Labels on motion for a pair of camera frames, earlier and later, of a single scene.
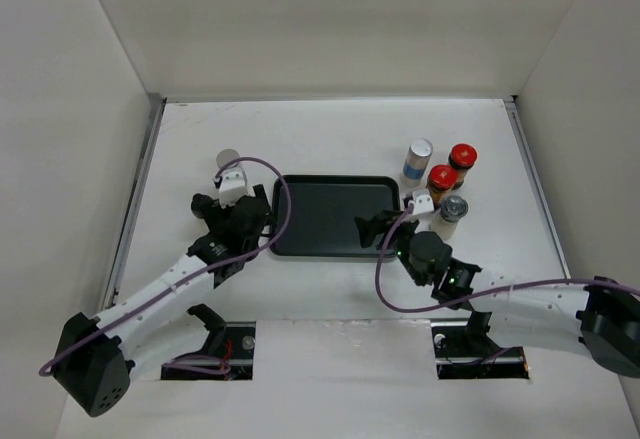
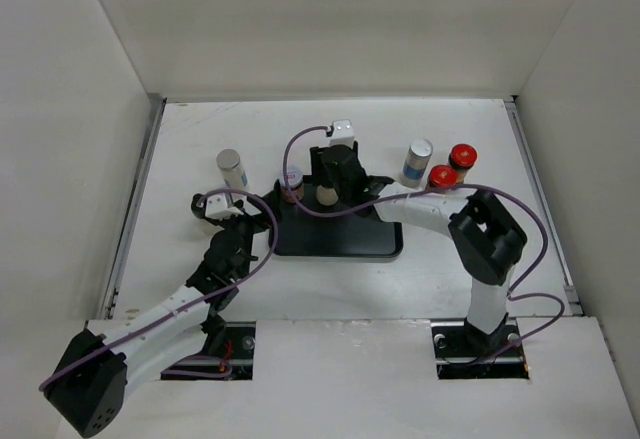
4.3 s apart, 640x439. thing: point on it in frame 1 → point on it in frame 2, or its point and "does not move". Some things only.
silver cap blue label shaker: [414, 167] does not move
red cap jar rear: [462, 156] does not move
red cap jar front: [441, 180] does not move
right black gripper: [381, 222] → [318, 167]
